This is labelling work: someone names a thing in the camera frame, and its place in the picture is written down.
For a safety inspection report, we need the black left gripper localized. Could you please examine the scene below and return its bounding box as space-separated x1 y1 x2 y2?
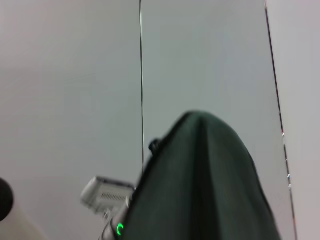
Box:
148 138 161 154

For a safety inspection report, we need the yellow grey towel black trim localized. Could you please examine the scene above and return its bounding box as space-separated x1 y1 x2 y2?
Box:
121 109 285 240

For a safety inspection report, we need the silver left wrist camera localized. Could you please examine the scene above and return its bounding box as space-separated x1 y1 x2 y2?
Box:
79 175 136 219

